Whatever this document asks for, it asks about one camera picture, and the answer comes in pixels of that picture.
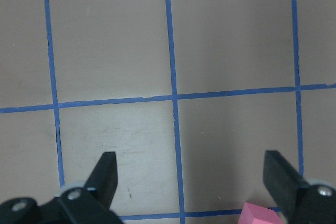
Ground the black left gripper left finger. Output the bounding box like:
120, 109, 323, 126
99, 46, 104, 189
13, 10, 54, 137
1, 152, 122, 223

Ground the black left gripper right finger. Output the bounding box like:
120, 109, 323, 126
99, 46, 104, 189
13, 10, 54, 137
263, 150, 335, 223

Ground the pink foam cube centre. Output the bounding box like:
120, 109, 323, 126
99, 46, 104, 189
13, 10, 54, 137
238, 202, 283, 224

